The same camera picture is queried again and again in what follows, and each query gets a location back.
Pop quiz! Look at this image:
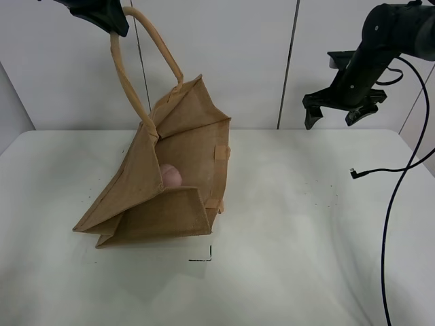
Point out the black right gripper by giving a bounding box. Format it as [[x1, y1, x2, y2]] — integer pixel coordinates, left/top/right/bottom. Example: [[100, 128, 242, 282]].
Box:
[[302, 87, 387, 130]]

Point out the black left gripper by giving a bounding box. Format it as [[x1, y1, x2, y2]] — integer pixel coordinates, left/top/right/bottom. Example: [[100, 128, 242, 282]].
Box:
[[55, 0, 129, 37]]

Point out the brown linen tote bag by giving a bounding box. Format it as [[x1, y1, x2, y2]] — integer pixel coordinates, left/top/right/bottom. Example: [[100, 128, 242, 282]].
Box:
[[74, 7, 230, 248]]

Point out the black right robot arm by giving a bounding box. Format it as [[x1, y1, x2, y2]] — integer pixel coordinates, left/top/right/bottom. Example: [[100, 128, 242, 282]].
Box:
[[302, 1, 434, 130]]

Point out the black cable with plug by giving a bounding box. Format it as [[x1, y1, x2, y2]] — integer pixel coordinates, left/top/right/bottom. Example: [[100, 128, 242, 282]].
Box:
[[348, 56, 435, 326]]

